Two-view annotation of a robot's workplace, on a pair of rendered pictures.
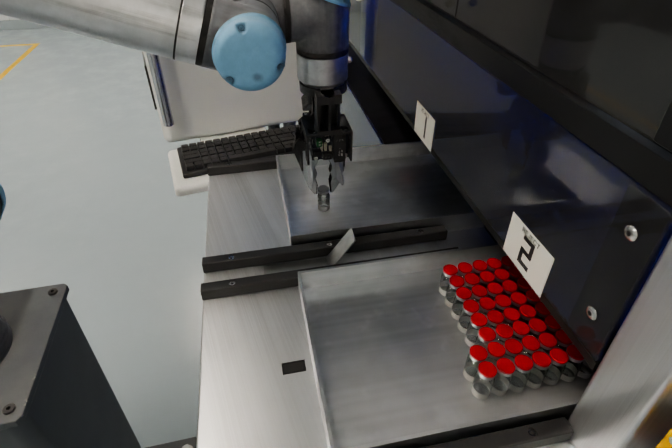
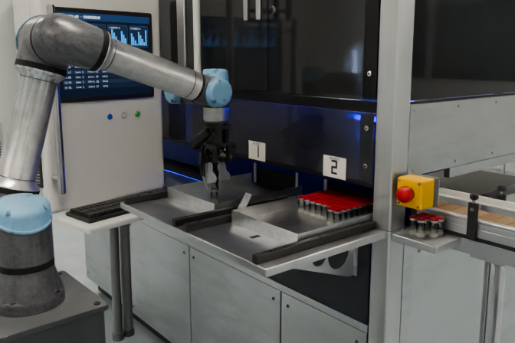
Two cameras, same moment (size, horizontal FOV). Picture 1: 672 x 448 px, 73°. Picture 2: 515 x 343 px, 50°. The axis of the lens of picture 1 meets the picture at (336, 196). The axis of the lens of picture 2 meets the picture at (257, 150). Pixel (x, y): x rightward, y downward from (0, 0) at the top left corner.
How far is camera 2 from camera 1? 1.06 m
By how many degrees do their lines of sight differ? 36
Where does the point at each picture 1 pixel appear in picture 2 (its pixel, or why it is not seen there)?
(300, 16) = not seen: hidden behind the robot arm
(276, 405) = (258, 243)
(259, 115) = (114, 189)
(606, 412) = (382, 197)
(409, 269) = (280, 208)
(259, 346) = (232, 236)
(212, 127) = (83, 199)
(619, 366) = (379, 175)
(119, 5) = (178, 73)
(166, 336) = not seen: outside the picture
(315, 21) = not seen: hidden behind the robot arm
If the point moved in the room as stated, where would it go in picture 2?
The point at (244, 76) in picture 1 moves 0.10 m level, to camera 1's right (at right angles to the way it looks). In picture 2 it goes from (220, 99) to (254, 98)
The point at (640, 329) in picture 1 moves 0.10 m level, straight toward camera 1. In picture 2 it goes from (379, 156) to (375, 163)
